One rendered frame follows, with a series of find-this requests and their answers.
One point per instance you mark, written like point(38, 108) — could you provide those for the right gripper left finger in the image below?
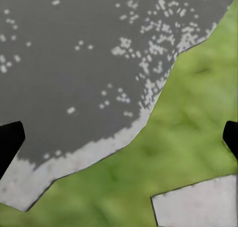
point(11, 138)

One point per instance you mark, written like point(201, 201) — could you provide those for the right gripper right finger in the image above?
point(230, 136)

